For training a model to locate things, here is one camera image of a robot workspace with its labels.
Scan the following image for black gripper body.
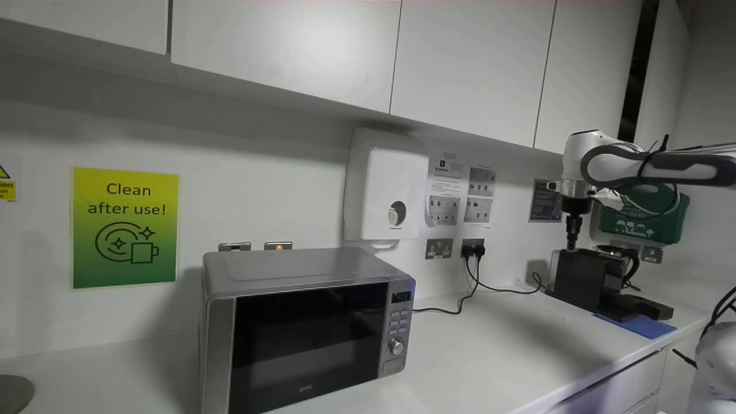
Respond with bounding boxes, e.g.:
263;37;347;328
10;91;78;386
562;193;597;220

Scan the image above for steel double socket plate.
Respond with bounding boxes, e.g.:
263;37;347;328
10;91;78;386
639;243;666;266
459;237;489;260
423;237;456;260

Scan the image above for black coffee machine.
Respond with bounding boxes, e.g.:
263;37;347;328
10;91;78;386
551;247;677;321

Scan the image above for white instruction sheet two photos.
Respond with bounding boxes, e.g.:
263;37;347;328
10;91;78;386
463;163;499;227

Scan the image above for blue mat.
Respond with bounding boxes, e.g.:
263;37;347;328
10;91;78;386
594;309;681;343

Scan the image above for white paper towel dispenser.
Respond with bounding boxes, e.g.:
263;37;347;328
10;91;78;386
342;128;433;252

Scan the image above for silver microwave oven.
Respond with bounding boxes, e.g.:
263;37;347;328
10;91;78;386
200;247;419;414

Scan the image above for green clean after use poster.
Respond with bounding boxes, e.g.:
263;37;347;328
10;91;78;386
72;165;181;291

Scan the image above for yellow warning sticker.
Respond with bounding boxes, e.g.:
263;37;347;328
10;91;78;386
0;160;19;204

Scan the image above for grey round sink basin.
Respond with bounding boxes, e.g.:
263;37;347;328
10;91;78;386
0;373;36;414

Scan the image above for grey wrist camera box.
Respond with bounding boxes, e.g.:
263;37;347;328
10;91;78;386
594;187;628;214

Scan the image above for grey square wall plate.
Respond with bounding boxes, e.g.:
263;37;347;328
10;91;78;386
525;258;551;291

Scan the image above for black coffee machine power cable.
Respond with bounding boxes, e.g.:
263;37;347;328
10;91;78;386
474;260;556;297

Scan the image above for white wall cabinet door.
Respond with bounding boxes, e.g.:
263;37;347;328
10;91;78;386
0;0;173;58
388;0;558;150
168;0;404;114
534;0;649;163

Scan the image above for black microwave power cable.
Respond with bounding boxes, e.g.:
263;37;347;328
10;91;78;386
412;256;482;317

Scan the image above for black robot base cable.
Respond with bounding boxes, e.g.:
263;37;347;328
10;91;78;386
672;285;736;373

